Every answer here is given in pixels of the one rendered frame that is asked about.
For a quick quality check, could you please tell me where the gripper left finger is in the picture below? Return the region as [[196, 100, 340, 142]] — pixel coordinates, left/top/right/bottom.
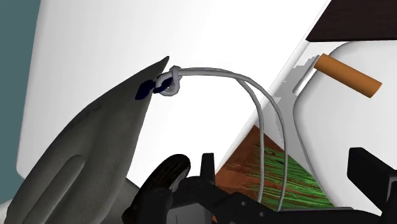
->
[[122, 153, 280, 224]]

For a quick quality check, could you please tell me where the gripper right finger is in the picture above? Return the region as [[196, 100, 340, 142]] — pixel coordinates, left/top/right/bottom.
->
[[347, 146, 397, 224]]

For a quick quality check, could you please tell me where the green streaked rug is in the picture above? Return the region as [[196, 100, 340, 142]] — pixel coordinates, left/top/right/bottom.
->
[[253, 142, 337, 211]]

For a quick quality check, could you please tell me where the orange cylinder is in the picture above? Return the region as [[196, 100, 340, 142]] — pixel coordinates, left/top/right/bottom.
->
[[313, 53, 383, 99]]

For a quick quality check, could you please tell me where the dark brown wooden shelf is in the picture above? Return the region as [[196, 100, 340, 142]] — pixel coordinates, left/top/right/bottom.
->
[[305, 0, 397, 43]]

